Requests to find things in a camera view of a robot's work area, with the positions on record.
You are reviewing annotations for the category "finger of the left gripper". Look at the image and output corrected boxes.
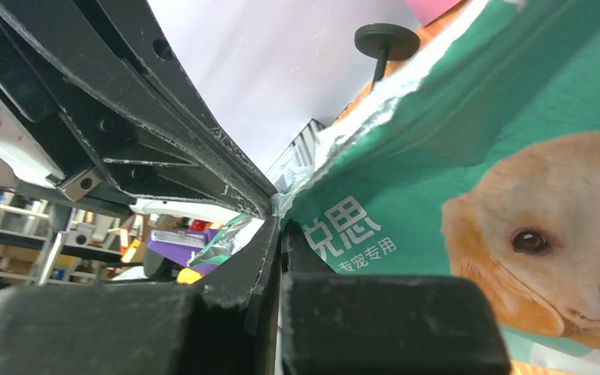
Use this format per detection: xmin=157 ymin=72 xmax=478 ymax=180
xmin=0 ymin=1 xmax=275 ymax=218

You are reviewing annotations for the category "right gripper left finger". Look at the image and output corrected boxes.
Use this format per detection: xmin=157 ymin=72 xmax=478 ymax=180
xmin=0 ymin=218 xmax=280 ymax=374

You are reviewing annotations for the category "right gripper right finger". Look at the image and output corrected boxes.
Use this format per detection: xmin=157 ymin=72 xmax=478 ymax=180
xmin=280 ymin=222 xmax=512 ymax=374

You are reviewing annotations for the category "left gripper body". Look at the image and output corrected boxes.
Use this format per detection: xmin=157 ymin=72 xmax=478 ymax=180
xmin=0 ymin=31 xmax=131 ymax=213

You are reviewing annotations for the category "green dog food bag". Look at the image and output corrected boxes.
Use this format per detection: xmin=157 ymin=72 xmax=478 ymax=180
xmin=272 ymin=1 xmax=600 ymax=374

